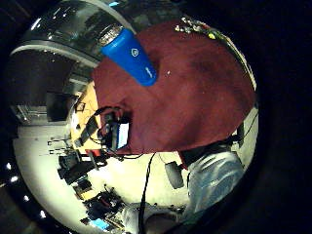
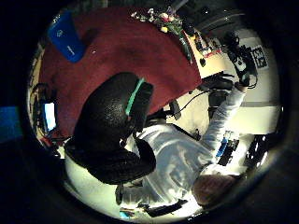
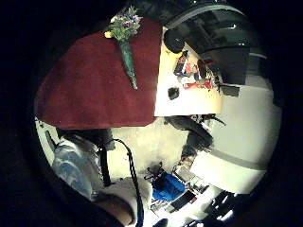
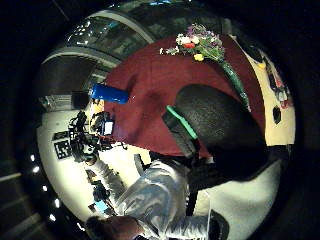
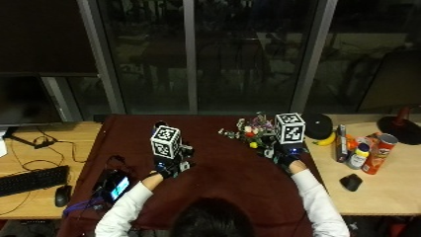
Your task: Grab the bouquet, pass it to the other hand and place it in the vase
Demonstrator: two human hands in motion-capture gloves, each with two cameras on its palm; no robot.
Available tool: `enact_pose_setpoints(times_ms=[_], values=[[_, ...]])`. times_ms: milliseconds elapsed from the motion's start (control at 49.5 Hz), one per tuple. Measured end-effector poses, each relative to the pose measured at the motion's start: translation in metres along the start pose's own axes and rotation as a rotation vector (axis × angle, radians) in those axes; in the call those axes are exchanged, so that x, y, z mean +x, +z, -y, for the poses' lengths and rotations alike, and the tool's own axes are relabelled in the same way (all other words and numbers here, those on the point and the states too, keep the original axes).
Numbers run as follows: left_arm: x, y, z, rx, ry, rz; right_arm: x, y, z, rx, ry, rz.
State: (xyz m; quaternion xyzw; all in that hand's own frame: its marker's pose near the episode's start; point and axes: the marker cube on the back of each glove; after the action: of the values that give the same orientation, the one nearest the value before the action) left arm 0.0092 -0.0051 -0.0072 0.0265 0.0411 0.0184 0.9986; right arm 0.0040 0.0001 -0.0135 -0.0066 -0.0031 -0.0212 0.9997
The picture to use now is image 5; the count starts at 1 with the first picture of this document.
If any black cable adapter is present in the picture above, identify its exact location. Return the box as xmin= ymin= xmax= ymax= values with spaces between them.
xmin=34 ymin=139 xmax=56 ymax=150

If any thin black cable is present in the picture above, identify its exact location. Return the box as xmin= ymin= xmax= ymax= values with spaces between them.
xmin=8 ymin=126 xmax=90 ymax=172

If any person's left hand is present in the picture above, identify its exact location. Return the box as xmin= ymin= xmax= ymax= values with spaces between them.
xmin=152 ymin=144 xmax=195 ymax=180

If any black oval computer mouse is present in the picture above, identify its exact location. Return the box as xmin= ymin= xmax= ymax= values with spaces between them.
xmin=54 ymin=184 xmax=74 ymax=208

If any black chair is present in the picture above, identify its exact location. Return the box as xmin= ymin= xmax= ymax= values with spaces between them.
xmin=357 ymin=48 xmax=421 ymax=115

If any white marker cube on glove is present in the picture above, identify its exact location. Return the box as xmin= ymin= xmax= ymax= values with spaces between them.
xmin=274 ymin=113 xmax=307 ymax=145
xmin=151 ymin=125 xmax=183 ymax=160

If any dark red tablecloth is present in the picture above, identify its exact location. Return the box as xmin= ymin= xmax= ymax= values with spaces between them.
xmin=56 ymin=114 xmax=330 ymax=237

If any white marker cube on right glove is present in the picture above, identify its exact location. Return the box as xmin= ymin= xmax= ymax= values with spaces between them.
xmin=274 ymin=113 xmax=307 ymax=145

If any dark narrow box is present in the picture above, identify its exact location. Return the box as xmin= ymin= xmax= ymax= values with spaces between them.
xmin=335 ymin=123 xmax=351 ymax=163

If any colourful snack packet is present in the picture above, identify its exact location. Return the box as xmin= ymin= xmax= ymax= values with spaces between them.
xmin=355 ymin=131 xmax=384 ymax=148

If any red chips can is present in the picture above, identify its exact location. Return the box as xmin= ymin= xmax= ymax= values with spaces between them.
xmin=361 ymin=132 xmax=400 ymax=176

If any white paper sheet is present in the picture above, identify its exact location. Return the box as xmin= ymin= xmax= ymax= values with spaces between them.
xmin=0 ymin=127 xmax=10 ymax=159

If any yellow banana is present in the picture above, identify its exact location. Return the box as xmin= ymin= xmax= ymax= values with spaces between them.
xmin=311 ymin=130 xmax=339 ymax=147

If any colourful flower bouquet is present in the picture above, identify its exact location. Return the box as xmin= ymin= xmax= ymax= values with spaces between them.
xmin=218 ymin=111 xmax=282 ymax=150

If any person's right hand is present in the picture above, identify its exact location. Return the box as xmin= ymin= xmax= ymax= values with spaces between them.
xmin=263 ymin=138 xmax=310 ymax=175

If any purple strap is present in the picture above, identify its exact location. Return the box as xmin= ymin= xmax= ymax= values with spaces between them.
xmin=62 ymin=197 xmax=98 ymax=219

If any black computer monitor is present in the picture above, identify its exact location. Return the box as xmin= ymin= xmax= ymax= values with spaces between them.
xmin=0 ymin=73 xmax=63 ymax=128

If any black angular computer mouse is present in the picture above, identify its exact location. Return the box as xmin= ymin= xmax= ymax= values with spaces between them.
xmin=339 ymin=173 xmax=365 ymax=193

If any grey window frame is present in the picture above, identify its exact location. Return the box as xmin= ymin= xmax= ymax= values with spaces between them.
xmin=76 ymin=0 xmax=340 ymax=116

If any black round stand with red post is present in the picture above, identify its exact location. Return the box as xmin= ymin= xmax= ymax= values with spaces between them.
xmin=376 ymin=106 xmax=421 ymax=146

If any black round cap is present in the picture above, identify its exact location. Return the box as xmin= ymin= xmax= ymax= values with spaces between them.
xmin=303 ymin=113 xmax=336 ymax=140

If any black computer keyboard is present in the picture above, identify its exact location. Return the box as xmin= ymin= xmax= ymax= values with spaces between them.
xmin=0 ymin=165 xmax=71 ymax=198

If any orange fruit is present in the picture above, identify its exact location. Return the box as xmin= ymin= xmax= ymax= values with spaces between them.
xmin=345 ymin=133 xmax=360 ymax=151

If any black smartphone with lit screen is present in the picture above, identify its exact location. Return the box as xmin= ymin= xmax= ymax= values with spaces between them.
xmin=102 ymin=169 xmax=134 ymax=203

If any white marker cube on left glove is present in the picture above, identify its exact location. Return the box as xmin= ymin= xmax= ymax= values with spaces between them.
xmin=151 ymin=125 xmax=183 ymax=160

